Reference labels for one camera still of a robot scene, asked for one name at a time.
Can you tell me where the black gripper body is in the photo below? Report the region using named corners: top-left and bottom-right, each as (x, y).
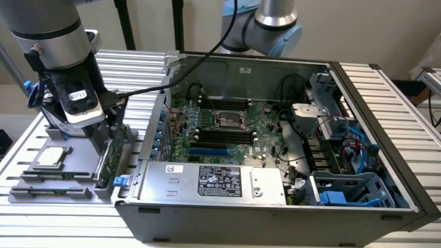
top-left (37, 52), bottom-right (110, 125)

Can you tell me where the black expansion slot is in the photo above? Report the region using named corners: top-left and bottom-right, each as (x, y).
top-left (190, 143), bottom-right (227, 150)

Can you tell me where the blue expansion slot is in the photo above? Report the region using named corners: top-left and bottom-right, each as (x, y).
top-left (188, 149), bottom-right (229, 157)

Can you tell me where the black stand pole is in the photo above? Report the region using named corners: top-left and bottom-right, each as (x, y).
top-left (172, 0), bottom-right (186, 50)
top-left (113, 0), bottom-right (136, 50)

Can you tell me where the green graphics card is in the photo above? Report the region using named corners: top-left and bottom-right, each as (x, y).
top-left (94, 123), bottom-right (138, 188)

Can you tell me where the grey parts rack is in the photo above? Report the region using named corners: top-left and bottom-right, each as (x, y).
top-left (8, 123), bottom-right (141, 205)

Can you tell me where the silver CPU chip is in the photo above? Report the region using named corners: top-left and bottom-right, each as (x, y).
top-left (36, 147), bottom-right (72, 166)

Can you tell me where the CPU socket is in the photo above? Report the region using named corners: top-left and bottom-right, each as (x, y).
top-left (213, 110), bottom-right (249, 129)

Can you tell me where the silver power supply unit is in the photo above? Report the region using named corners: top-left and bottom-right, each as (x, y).
top-left (138, 162), bottom-right (289, 206)

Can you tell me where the green motherboard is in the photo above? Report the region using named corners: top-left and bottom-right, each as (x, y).
top-left (168, 97), bottom-right (303, 166)

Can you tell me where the grey fan shroud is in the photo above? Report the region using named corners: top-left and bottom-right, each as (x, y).
top-left (290, 103), bottom-right (327, 130)

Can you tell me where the grey metal disk bay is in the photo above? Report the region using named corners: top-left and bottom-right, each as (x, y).
top-left (305, 73), bottom-right (355, 140)

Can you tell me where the open black PC case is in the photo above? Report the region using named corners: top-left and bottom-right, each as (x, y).
top-left (113, 50), bottom-right (441, 243)

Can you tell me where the blue plastic disk caddy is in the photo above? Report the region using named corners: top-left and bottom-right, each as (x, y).
top-left (318, 191), bottom-right (349, 206)

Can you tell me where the blue-grey plastic disk bay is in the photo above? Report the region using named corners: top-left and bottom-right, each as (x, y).
top-left (309, 171), bottom-right (395, 208)

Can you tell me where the black box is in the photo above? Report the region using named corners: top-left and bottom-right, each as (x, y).
top-left (391, 80), bottom-right (426, 105)

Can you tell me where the metal slat side table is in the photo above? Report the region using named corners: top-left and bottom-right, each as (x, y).
top-left (414, 66), bottom-right (441, 95)

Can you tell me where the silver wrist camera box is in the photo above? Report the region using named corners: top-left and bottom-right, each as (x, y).
top-left (56, 79), bottom-right (106, 130)

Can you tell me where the blue cable loop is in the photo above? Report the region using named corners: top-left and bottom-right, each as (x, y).
top-left (24, 81), bottom-right (41, 109)

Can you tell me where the short black wire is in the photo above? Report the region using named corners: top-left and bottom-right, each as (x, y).
top-left (186, 83), bottom-right (203, 98)

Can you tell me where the black camera cable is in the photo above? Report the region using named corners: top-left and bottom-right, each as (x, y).
top-left (102, 0), bottom-right (242, 108)

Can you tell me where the black looped wire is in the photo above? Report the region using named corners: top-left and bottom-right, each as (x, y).
top-left (278, 74), bottom-right (306, 104)

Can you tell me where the blue data wire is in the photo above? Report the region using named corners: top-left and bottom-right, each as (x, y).
top-left (338, 123), bottom-right (379, 177)

